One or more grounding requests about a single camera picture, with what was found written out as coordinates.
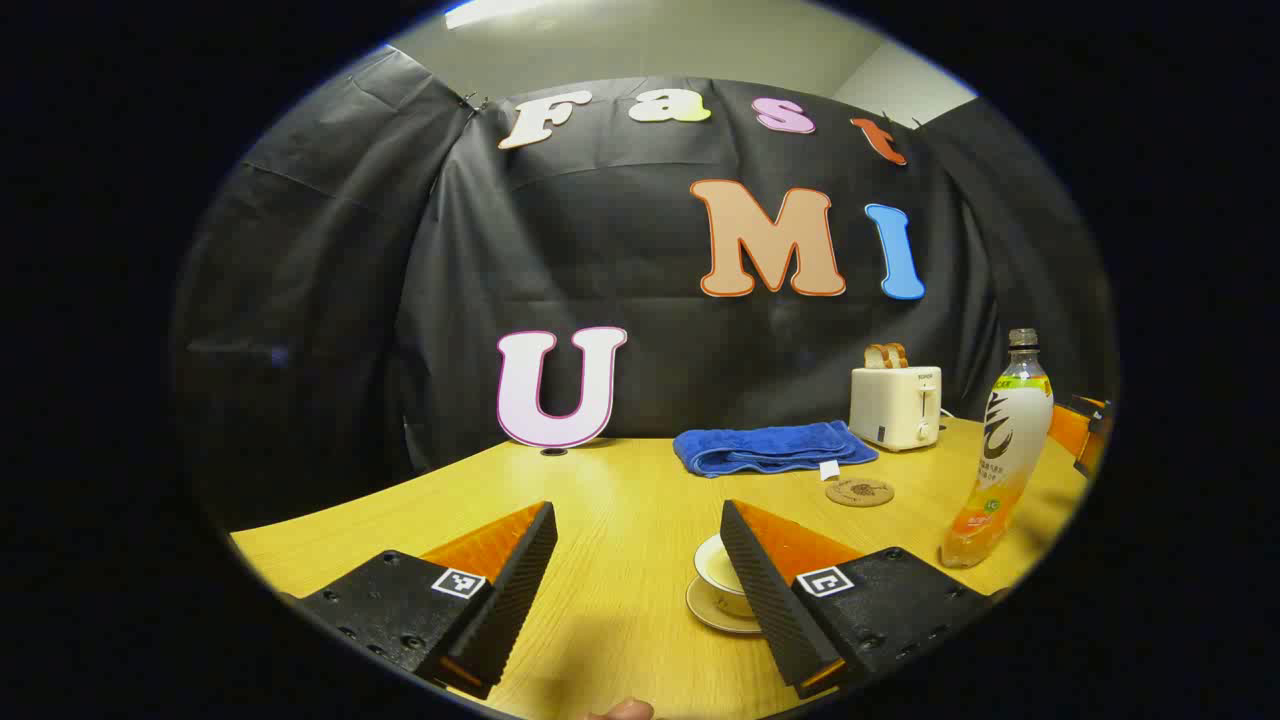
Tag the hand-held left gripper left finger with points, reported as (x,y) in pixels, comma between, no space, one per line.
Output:
(515,590)

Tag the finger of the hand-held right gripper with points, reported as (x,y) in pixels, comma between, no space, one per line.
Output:
(1070,428)

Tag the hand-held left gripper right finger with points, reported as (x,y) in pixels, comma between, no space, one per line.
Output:
(765,590)

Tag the white teacup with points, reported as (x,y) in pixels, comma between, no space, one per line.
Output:
(735,603)

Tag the orange and white water bottle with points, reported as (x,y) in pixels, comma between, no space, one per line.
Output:
(1010,440)

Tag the round cork coaster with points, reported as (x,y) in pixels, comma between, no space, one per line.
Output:
(860,492)

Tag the white saucer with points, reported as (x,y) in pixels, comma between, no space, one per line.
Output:
(712,612)

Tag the blue folded towel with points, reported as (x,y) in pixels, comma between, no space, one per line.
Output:
(765,447)

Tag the white toaster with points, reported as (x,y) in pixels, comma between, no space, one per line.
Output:
(890,408)

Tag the toast bread slice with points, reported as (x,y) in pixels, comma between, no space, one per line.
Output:
(875,356)
(898,354)

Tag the black backdrop cloth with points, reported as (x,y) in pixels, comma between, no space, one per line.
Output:
(620,260)

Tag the ceiling light panel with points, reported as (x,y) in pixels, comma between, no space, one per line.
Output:
(495,12)

